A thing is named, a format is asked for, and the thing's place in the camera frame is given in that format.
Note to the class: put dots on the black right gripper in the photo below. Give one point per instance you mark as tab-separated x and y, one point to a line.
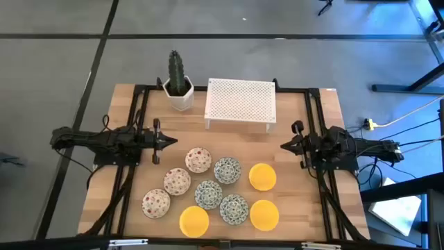
302	146

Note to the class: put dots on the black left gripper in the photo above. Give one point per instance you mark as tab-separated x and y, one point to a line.
156	142

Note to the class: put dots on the red dotted lime-sided bowl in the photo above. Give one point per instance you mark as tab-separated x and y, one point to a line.
155	203
177	181
198	160

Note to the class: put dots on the yellow plastic bowl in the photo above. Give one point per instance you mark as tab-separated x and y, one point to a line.
264	215
262	176
194	221

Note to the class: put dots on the green patterned teal-sided bowl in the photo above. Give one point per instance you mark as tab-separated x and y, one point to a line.
208	194
227	170
234	209

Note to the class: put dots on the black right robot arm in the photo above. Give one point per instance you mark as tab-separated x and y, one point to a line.
367	147

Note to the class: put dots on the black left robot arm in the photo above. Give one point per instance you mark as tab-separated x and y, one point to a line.
104	139

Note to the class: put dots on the white hexagonal plant pot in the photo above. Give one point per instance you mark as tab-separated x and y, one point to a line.
182	102

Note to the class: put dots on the white perforated shelf rack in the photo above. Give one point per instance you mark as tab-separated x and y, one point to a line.
241	100

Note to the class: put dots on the tall green cactus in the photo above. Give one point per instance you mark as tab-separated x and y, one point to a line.
177	73

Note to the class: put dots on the yellow power plug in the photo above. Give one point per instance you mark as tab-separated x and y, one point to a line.
369	123

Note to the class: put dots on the black desk foot bar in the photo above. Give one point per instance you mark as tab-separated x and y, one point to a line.
399	88

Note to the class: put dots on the white flat box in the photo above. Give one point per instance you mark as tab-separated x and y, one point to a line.
395	212

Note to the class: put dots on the black tripod legs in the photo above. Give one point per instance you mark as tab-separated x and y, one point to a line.
325	6

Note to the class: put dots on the black aluminium table frame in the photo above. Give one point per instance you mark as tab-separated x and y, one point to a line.
293	90

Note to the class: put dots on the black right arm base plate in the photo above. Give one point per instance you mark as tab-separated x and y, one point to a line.
350	163

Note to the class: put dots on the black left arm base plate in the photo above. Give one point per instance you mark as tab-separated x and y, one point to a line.
104	160

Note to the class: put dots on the silver beam bracket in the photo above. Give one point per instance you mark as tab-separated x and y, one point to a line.
320	246
128	242

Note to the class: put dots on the black desk frame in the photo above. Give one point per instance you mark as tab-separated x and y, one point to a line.
399	189

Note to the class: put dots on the black overhead frame beam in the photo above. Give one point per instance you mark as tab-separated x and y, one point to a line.
52	243

